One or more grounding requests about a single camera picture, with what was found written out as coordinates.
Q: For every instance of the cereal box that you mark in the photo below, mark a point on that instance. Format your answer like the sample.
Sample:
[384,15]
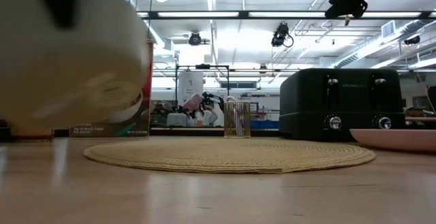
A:
[136,129]

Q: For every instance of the pale ceramic bowl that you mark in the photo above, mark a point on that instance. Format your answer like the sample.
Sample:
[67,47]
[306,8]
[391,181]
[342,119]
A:
[68,74]

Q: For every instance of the black round ceiling fixture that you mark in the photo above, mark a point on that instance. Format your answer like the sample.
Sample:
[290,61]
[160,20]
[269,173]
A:
[195,39]

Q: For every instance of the pink background object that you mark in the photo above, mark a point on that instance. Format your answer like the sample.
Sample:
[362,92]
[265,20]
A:
[192,102]

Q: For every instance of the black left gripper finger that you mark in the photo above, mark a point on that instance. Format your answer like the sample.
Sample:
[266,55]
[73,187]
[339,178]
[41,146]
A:
[61,2]

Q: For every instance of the black background robot arm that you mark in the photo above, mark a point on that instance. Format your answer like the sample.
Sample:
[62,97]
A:
[211,99]

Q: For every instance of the black overhead camera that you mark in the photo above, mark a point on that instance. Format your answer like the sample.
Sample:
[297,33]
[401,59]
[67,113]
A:
[281,35]

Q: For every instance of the white LED light bar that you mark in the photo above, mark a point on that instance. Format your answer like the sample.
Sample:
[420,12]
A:
[197,14]
[286,14]
[391,14]

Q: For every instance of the black four-slot toaster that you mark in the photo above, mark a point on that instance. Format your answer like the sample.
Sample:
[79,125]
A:
[306,108]

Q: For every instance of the blue storage bins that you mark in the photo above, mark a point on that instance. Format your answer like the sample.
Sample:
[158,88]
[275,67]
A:
[264,124]

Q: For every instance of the clear drinking glass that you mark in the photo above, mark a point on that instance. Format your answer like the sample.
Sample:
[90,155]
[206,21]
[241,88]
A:
[247,122]

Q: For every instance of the amber plastic tumbler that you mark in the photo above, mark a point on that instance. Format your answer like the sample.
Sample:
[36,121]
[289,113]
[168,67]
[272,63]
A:
[30,134]

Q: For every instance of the white round column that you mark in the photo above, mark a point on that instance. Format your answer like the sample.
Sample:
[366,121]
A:
[190,88]

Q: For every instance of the pink plate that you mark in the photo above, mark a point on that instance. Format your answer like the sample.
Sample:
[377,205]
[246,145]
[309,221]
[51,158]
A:
[391,139]

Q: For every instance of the white ceiling air duct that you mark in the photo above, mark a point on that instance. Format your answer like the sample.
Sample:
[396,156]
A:
[368,48]

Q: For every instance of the round woven straw placemat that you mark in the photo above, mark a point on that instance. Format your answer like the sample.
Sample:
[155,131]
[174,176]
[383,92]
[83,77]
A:
[228,156]

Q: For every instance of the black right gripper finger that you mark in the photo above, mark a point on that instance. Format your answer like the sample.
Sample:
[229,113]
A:
[344,9]

